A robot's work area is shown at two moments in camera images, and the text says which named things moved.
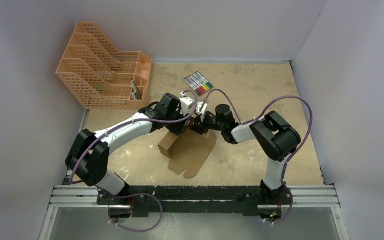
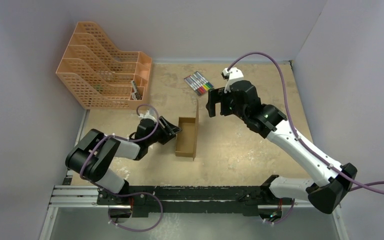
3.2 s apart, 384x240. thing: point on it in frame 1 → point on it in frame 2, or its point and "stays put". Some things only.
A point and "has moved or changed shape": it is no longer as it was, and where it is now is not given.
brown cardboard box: [188, 152] has moved or changed shape
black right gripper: [200, 124] → [217, 100]
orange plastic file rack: [101, 77] stays put
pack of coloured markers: [198, 82] stays put
